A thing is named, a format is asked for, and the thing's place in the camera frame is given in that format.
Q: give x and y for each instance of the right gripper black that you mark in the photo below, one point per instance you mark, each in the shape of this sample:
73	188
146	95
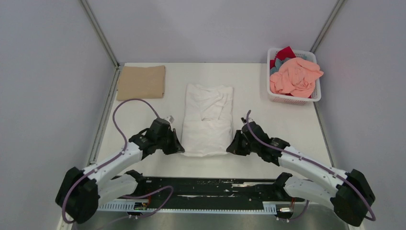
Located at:
234	147

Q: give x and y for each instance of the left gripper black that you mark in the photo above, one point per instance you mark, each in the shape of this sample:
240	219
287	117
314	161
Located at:
176	147

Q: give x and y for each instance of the white t shirt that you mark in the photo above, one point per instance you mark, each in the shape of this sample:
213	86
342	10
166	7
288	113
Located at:
208	121

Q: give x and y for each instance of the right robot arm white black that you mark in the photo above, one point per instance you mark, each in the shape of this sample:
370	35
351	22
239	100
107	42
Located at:
348	194

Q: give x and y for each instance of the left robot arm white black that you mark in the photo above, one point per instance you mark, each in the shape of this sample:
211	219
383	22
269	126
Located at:
83	191

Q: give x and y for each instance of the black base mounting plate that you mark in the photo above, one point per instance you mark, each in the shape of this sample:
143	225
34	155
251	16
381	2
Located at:
210	193

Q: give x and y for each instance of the folded tan t shirt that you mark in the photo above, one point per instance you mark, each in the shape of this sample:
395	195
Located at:
141	83

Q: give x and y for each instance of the crumpled salmon pink t shirt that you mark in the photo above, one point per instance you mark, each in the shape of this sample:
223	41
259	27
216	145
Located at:
296	77

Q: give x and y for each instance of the grey blue t shirt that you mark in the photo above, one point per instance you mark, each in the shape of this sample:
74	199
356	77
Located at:
277	65

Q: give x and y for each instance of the red t shirt in basket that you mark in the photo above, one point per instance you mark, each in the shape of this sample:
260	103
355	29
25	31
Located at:
286	52

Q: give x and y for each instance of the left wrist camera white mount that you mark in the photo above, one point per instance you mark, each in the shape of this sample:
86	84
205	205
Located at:
170	119

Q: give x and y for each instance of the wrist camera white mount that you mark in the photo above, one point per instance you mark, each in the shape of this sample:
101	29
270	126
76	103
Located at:
246	120
170	119

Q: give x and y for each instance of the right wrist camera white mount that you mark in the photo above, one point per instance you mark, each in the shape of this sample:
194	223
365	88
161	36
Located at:
246	120

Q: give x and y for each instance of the aluminium table edge rail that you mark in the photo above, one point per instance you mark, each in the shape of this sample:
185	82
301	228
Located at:
104	118

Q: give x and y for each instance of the left aluminium frame post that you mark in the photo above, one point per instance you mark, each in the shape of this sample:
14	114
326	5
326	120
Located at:
99	32

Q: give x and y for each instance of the aluminium frame post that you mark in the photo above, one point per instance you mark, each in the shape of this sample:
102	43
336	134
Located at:
327	25
99	32

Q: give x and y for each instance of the right aluminium frame post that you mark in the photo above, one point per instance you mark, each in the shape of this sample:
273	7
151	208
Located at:
327	25

